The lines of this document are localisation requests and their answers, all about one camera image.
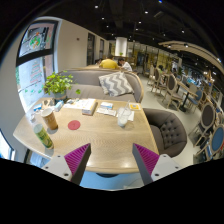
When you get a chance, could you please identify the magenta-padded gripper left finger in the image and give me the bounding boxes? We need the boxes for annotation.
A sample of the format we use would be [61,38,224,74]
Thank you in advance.
[41,143,92,186]

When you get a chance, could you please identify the green-labelled clear drink bottle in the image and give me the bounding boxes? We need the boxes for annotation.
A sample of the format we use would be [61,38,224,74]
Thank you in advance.
[33,123,55,150]

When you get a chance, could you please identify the green potted plant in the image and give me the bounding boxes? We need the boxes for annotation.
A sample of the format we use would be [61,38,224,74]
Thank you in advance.
[42,71,77,101]

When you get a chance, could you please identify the small yellow packet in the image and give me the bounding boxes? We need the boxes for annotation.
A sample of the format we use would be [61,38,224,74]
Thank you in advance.
[129,102,142,112]

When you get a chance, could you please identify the white round column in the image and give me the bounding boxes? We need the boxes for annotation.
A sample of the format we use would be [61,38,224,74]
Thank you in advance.
[114,36,128,57]

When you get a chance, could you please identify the flat round red coaster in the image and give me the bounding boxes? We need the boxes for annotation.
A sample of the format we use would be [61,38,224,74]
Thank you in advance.
[67,119,82,131]

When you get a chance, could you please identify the white box with orange edge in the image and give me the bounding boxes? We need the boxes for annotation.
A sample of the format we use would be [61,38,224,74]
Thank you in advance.
[81,98,98,117]

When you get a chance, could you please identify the grey curved sofa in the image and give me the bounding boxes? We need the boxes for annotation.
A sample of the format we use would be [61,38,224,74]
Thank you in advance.
[59,68,145,104]

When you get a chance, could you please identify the blue and white packet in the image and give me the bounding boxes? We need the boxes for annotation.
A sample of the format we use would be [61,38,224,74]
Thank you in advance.
[99,101,114,110]

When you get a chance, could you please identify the person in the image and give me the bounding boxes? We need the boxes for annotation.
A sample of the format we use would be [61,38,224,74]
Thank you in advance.
[117,57,133,73]
[98,54,120,70]

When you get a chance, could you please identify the group of dining chairs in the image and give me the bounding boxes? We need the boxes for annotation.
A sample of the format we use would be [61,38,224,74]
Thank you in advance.
[146,64,224,161]

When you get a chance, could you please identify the dark grey tufted armchair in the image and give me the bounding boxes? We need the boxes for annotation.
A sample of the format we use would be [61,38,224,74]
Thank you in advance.
[142,107,188,158]

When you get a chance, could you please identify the flat blue box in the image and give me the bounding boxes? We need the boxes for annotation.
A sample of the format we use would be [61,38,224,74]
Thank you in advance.
[33,103,44,113]

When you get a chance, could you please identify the clear plastic cup with straw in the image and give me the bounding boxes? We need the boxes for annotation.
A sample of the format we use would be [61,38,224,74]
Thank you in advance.
[116,99,133,128]

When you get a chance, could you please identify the ceiling spotlights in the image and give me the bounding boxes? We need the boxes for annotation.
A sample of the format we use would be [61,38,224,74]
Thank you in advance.
[93,0,224,64]

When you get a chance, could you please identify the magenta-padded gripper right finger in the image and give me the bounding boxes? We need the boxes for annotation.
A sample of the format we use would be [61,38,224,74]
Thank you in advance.
[132,143,183,186]

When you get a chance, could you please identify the brown paper cup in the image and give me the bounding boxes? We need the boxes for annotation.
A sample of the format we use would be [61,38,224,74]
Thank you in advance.
[40,107,59,131]

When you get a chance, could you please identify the grey white chevron cushion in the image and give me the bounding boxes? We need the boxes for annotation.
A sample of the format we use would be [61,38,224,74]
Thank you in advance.
[98,71,135,98]

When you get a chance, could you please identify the framed food poster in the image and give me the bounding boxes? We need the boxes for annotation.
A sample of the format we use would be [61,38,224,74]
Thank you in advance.
[18,21,58,58]

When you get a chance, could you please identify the small blue white carton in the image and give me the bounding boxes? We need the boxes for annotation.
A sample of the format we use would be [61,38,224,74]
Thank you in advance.
[53,100,65,113]

